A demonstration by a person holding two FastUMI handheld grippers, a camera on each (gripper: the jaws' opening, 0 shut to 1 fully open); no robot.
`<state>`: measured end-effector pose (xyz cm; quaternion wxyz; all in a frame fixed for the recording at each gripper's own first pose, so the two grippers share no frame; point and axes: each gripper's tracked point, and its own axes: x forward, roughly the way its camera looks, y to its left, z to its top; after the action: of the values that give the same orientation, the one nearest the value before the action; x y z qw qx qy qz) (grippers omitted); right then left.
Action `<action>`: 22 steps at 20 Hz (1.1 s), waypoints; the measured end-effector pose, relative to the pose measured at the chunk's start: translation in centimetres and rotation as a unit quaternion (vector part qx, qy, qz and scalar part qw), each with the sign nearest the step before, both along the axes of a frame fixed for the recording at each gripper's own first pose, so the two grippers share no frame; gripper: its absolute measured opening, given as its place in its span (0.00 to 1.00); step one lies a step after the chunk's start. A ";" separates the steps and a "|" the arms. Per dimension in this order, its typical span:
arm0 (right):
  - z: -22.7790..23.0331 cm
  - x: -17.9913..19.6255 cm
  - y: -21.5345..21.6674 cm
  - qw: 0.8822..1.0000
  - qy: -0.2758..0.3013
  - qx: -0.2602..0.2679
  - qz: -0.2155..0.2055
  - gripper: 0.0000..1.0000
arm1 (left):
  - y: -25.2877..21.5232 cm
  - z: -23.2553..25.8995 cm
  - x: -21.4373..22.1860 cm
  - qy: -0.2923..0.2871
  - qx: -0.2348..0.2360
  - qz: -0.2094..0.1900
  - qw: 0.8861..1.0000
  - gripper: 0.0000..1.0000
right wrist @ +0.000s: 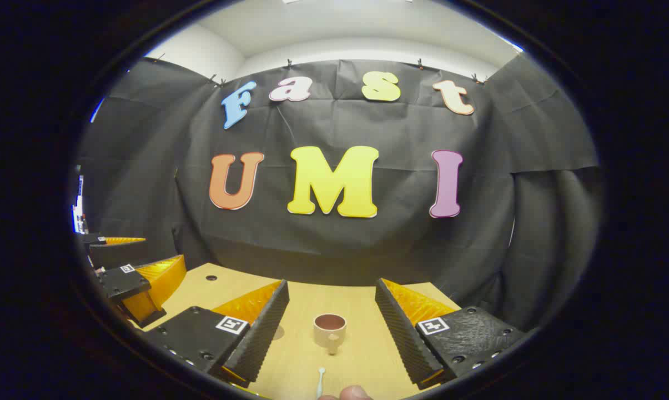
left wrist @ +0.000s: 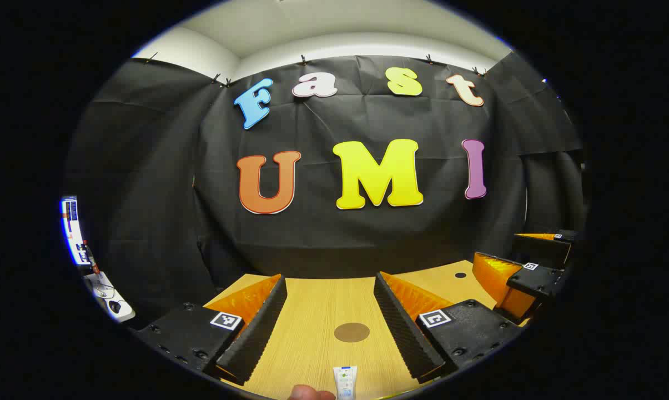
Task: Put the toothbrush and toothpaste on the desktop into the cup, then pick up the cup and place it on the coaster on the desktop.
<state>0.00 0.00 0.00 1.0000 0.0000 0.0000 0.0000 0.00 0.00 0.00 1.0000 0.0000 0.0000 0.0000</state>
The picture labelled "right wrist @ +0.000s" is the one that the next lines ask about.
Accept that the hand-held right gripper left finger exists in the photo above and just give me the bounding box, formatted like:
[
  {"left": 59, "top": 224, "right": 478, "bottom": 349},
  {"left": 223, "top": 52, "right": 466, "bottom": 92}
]
[{"left": 143, "top": 279, "right": 290, "bottom": 388}]

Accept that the computer monitor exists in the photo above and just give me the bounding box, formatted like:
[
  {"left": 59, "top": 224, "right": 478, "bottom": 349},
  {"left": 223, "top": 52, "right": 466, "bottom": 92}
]
[{"left": 72, "top": 175, "right": 88, "bottom": 234}]

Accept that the beige cup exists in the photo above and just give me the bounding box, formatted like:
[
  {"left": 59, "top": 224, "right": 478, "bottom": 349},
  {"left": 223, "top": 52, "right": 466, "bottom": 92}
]
[{"left": 313, "top": 313, "right": 347, "bottom": 355}]

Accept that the wooden desktop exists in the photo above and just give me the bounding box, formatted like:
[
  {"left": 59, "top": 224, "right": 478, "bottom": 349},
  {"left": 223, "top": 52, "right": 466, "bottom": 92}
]
[{"left": 128, "top": 263, "right": 461, "bottom": 400}]

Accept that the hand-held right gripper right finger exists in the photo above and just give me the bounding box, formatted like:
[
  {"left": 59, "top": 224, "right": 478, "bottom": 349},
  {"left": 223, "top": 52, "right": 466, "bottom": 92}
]
[{"left": 375, "top": 278, "right": 526, "bottom": 391}]

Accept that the black backdrop cloth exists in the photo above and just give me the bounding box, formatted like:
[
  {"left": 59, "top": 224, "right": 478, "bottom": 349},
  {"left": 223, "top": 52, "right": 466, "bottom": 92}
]
[{"left": 76, "top": 56, "right": 600, "bottom": 334}]

